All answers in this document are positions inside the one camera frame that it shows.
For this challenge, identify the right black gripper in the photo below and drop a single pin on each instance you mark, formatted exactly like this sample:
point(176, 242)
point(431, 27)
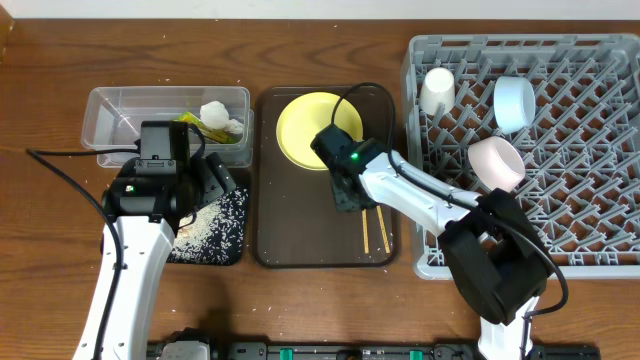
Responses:
point(344, 202)

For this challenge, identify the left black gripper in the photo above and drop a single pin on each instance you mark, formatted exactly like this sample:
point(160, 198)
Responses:
point(212, 176)

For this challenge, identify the yellow green wrapper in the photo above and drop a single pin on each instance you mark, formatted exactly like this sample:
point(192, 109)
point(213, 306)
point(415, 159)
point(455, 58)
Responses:
point(210, 131)

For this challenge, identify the yellow-green plate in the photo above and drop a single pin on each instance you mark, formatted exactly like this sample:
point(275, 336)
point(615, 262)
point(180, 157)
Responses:
point(298, 124)

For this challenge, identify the white tissue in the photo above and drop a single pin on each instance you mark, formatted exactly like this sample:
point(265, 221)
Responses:
point(215, 116)

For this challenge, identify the white cup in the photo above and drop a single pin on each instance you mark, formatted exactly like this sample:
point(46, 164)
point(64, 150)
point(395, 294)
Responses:
point(438, 91)

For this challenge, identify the white bowl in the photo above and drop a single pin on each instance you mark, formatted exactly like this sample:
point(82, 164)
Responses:
point(496, 163)

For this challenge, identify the light blue bowl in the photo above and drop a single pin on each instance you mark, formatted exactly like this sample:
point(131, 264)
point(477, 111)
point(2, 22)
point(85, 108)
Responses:
point(514, 104)

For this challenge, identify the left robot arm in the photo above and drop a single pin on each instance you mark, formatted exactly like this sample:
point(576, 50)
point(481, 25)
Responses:
point(133, 259)

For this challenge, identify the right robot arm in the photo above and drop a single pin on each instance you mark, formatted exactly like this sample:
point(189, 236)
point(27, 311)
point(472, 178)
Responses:
point(497, 262)

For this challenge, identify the clear plastic waste bin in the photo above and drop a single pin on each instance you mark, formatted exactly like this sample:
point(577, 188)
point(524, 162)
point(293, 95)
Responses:
point(114, 115)

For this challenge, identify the grey dishwasher rack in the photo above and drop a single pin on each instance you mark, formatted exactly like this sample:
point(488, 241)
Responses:
point(581, 152)

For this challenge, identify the spilled white rice pile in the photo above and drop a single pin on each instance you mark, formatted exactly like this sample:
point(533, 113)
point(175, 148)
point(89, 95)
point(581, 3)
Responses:
point(212, 230)

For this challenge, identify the black plastic tray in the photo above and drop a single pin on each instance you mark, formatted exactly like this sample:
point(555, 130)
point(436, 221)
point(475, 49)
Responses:
point(220, 235)

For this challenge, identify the dark brown serving tray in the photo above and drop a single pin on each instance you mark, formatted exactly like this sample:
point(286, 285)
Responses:
point(297, 225)

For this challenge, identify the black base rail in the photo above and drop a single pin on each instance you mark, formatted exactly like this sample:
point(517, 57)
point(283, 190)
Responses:
point(194, 344)

